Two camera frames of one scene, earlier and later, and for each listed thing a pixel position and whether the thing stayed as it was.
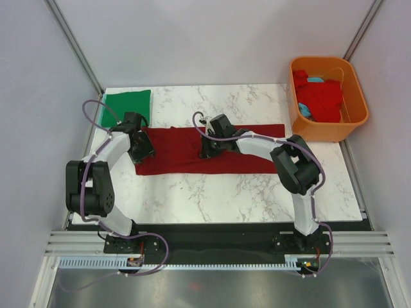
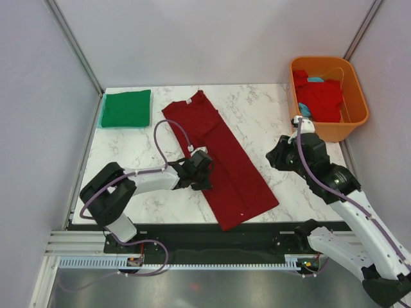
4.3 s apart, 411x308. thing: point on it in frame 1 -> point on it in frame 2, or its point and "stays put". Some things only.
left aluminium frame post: x=73 y=43 stays put
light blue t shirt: x=304 y=110 stays put
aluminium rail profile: x=92 y=242 stays put
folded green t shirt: x=138 y=101 stays put
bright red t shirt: x=323 y=99 stays put
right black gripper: x=207 y=151 -> x=275 y=156
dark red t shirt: x=176 y=152 -> x=239 y=193
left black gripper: x=148 y=149 -> x=205 y=185
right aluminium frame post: x=363 y=28 stays put
